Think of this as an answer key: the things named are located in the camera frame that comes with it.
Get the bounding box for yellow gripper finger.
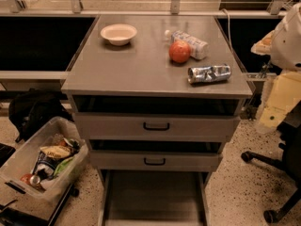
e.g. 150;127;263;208
255;72;301;134
251;31;274;56

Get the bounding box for crushed redbull can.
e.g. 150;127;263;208
188;64;231;84

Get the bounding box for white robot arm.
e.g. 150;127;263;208
251;3;301;134

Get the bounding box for grey drawer cabinet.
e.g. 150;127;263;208
60;14;254;226

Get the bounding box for middle grey drawer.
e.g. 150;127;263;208
89;150;222;172

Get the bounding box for grey drawer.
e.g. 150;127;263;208
74;113;240;142
89;150;222;172

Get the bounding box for top grey drawer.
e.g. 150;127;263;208
74;113;240;142

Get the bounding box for open bottom drawer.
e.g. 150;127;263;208
98;170;211;226

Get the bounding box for small can in bin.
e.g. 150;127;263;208
29;175;41;186

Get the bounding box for black office chair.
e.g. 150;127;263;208
240;110;301;224

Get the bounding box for white plastic bottle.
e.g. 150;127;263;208
165;30;209;60

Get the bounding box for red apple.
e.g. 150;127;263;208
168;40;191;63

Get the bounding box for white bowl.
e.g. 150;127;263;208
101;24;137;46

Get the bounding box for green snack bag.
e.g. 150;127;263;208
54;157;73;177

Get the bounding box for yellow chip bag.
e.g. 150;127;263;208
40;146;71;159

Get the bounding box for black backpack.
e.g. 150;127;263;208
8;90;72;142

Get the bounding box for blue white snack bag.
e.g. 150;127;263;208
33;152;57;180

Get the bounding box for clear plastic bin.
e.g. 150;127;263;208
0;117;88;202

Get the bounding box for white cable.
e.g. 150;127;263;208
221;8;236;54

